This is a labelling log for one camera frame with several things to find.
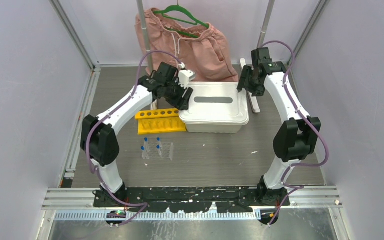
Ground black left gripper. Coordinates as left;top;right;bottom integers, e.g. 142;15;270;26
164;77;193;111

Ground white plastic lid tray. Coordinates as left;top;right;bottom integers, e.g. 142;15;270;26
179;82;249;126

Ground blue-capped small test tube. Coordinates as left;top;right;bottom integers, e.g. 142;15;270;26
141;146;150;160

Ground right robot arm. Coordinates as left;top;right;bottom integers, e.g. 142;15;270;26
237;47;321;206

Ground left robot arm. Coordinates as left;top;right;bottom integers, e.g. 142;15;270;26
80;62;196;207

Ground left metal rack pole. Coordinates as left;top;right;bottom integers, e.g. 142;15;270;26
135;0;160;112

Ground metal rack pole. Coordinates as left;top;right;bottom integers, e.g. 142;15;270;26
135;0;160;112
240;0;275;114

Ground right metal rack pole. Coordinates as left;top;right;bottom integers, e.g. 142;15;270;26
240;0;275;114

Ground yellow plastic test tube rack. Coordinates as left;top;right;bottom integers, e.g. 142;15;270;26
134;108;187;135

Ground beige plastic bin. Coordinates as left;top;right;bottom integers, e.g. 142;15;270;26
185;123;243;134

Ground clear acrylic tube rack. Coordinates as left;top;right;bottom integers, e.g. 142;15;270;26
140;141;174;161

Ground pink fabric shorts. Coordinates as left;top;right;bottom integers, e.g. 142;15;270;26
144;8;239;82

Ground green clothes hanger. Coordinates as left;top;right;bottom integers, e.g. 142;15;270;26
153;3;210;39

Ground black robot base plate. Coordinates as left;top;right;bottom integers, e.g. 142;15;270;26
92;185;290;214

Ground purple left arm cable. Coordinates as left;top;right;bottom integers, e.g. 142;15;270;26
84;50;186;228

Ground white slotted cable duct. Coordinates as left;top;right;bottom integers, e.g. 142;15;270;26
54;209;261;221

